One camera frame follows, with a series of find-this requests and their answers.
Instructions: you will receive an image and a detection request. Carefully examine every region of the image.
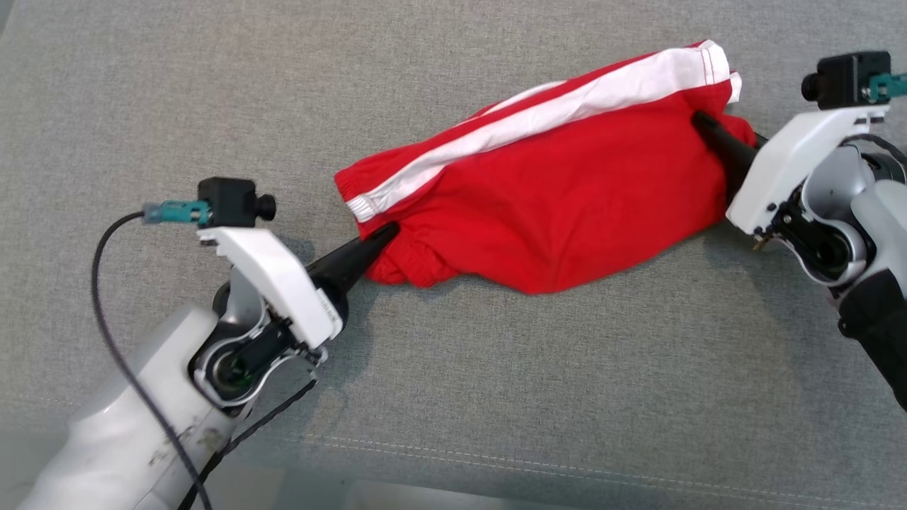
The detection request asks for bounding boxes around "thin black left gripper cable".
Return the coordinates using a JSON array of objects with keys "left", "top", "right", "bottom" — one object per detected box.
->
[{"left": 177, "top": 379, "right": 317, "bottom": 510}]

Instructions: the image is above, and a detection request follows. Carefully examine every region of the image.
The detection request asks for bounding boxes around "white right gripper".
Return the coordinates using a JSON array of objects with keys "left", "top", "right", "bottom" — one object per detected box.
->
[{"left": 691, "top": 103, "right": 907, "bottom": 288}]

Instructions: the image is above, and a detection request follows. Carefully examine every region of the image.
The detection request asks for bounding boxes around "red shorts white stripe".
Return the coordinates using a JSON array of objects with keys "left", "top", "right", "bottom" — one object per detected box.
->
[{"left": 334, "top": 39, "right": 757, "bottom": 295}]

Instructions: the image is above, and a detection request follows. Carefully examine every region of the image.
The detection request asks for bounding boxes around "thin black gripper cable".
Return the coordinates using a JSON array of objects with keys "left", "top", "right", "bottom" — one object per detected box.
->
[
  {"left": 177, "top": 379, "right": 317, "bottom": 510},
  {"left": 843, "top": 133, "right": 907, "bottom": 165}
]

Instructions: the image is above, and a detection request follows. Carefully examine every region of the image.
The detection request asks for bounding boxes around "thin black right gripper cable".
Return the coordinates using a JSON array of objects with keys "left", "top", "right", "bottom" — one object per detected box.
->
[{"left": 843, "top": 133, "right": 907, "bottom": 165}]

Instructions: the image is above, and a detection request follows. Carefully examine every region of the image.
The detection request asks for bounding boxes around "left camera cable teal plug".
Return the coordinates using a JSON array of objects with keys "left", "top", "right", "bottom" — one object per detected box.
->
[{"left": 91, "top": 200, "right": 213, "bottom": 510}]

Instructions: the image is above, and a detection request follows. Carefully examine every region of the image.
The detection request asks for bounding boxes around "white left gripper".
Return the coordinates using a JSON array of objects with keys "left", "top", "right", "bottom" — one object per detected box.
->
[{"left": 188, "top": 221, "right": 402, "bottom": 417}]

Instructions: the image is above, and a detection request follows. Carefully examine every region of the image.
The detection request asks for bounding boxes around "right camera cable teal plug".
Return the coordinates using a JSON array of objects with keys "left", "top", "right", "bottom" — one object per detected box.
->
[{"left": 863, "top": 69, "right": 907, "bottom": 101}]

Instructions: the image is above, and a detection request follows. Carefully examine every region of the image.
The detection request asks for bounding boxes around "camera cable teal plug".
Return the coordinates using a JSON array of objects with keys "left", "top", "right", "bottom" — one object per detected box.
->
[
  {"left": 91, "top": 200, "right": 213, "bottom": 510},
  {"left": 863, "top": 69, "right": 907, "bottom": 101}
]

